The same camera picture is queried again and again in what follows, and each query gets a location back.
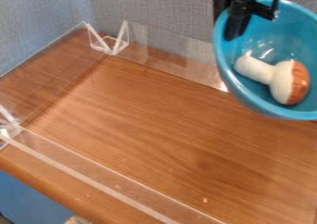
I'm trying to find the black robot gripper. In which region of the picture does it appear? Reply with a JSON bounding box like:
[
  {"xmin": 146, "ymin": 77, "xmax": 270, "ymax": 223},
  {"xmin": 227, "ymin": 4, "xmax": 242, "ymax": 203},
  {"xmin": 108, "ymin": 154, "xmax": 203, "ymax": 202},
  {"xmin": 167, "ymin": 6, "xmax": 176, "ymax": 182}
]
[{"xmin": 212, "ymin": 0, "xmax": 279, "ymax": 41}]

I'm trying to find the blue plastic bowl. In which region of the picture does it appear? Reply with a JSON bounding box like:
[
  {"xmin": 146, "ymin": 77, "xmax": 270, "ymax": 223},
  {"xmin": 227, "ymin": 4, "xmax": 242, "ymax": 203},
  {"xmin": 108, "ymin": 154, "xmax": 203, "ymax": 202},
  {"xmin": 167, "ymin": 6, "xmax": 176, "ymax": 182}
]
[{"xmin": 212, "ymin": 0, "xmax": 317, "ymax": 121}]

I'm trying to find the white brown toy mushroom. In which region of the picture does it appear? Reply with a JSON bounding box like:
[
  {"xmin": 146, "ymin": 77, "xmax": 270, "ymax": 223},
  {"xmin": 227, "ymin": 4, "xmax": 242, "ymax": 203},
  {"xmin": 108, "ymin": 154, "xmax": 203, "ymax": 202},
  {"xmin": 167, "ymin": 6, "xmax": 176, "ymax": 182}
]
[{"xmin": 234, "ymin": 56, "xmax": 310, "ymax": 106}]

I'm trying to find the clear acrylic back barrier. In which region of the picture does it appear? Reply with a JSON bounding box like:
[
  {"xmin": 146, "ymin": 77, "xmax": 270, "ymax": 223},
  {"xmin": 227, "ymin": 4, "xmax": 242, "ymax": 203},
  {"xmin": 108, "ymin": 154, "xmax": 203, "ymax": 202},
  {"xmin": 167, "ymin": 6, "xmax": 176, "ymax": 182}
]
[{"xmin": 117, "ymin": 21, "xmax": 227, "ymax": 92}]

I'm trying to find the clear acrylic front barrier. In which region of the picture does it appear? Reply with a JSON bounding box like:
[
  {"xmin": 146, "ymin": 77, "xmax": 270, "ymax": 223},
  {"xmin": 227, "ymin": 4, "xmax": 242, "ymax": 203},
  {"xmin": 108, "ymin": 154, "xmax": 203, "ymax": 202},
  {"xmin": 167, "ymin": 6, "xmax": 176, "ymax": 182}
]
[{"xmin": 0, "ymin": 129, "xmax": 224, "ymax": 224}]

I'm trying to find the clear acrylic left bracket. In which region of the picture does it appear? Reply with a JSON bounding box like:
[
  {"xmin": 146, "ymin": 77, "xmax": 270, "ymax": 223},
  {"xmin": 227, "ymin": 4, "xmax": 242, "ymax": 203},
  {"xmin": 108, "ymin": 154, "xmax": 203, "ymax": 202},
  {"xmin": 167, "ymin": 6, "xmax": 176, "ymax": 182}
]
[{"xmin": 0, "ymin": 105, "xmax": 21, "ymax": 151}]

